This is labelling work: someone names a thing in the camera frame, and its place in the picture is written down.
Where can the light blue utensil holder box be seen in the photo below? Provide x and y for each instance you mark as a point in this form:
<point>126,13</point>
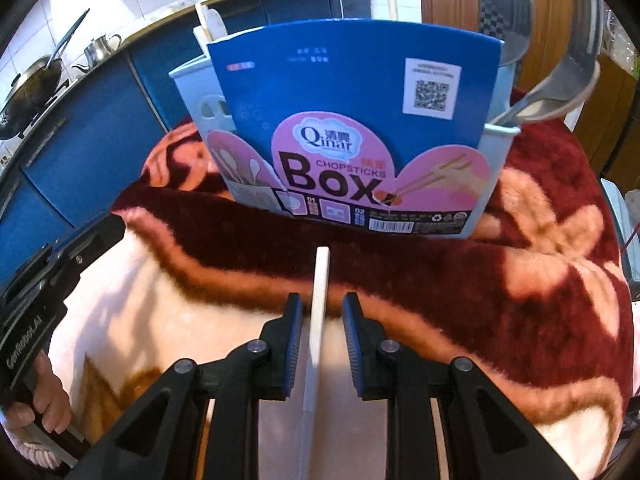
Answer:
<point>350,85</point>

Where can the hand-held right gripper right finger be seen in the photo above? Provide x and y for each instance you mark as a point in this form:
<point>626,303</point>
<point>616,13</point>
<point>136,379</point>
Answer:
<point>352,355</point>

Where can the blue base cabinets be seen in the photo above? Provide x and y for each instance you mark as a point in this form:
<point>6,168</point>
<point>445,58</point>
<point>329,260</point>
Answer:
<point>90,150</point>

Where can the white chopstick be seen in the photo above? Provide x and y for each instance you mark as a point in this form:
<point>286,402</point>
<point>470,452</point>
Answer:
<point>316,335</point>
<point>201,25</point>

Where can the person's left hand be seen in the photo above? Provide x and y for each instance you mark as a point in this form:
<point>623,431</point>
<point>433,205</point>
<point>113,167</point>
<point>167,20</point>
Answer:
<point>50,395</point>

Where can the large steel wok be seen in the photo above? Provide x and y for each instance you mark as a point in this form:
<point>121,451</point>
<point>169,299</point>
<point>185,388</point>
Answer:
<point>30,95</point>

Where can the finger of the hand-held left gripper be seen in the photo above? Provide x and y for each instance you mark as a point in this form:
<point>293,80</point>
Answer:
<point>95,240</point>

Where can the red floral blanket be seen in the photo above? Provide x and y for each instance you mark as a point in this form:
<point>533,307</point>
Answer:
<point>500,310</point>

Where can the metal spoon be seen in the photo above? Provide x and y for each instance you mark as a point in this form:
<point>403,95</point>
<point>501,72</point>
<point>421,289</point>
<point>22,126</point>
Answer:
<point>555,82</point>

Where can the steel kettle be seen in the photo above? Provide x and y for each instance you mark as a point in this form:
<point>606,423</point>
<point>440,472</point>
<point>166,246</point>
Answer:
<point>100,50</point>

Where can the light blue lidded container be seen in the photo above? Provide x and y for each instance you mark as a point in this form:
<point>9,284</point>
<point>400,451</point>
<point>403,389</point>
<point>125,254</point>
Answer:
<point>622,210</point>

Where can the white plastic spoon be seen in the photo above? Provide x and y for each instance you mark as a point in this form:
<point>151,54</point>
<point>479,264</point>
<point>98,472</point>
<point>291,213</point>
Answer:
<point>218,22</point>

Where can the wooden door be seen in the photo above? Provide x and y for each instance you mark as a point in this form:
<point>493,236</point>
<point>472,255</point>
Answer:
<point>450,0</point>

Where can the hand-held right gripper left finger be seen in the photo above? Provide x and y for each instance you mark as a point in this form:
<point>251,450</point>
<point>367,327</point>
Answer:
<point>292,355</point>

